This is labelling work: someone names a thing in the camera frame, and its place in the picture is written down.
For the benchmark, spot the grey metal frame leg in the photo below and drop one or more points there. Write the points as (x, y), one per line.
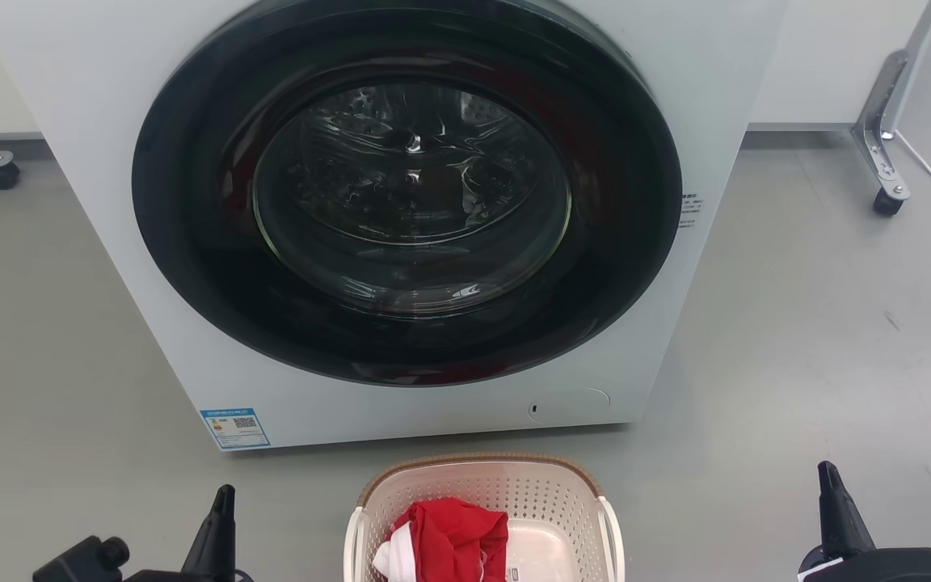
(882, 121)

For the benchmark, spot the white garment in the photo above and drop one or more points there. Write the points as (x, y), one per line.
(391, 558)

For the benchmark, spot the blue energy label sticker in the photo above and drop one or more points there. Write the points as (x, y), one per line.
(235, 428)

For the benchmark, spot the red garment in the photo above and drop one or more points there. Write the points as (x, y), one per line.
(457, 537)

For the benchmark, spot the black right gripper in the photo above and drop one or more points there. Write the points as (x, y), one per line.
(910, 566)

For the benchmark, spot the black caster wheel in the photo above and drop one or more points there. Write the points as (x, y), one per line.
(0, 175)
(887, 202)

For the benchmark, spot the small text sticker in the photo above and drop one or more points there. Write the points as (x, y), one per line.
(691, 210)

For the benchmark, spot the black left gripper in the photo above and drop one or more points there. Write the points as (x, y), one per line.
(86, 566)

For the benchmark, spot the round filter cover flap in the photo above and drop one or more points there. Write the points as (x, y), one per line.
(570, 406)

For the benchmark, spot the black round washer door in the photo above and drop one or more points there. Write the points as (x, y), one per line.
(191, 202)

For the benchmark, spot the cream perforated laundry basket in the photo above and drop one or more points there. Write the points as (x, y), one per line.
(546, 497)

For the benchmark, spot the white front-load washing machine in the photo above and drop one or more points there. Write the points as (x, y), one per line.
(86, 97)

